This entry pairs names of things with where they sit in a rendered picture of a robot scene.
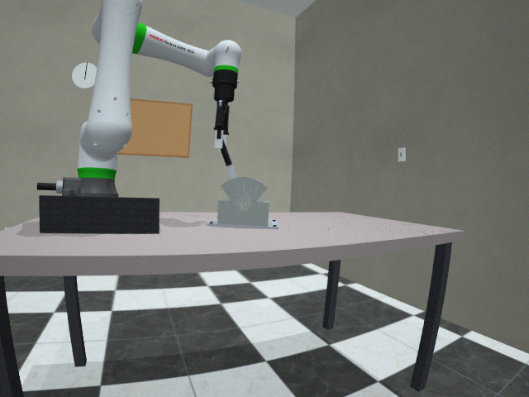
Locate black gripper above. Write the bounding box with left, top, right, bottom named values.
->
left=214, top=84, right=235, bottom=151

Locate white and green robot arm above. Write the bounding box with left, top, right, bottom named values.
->
left=37, top=0, right=241, bottom=197

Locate black lever with red squeeze bar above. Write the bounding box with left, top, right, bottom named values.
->
left=221, top=140, right=236, bottom=179

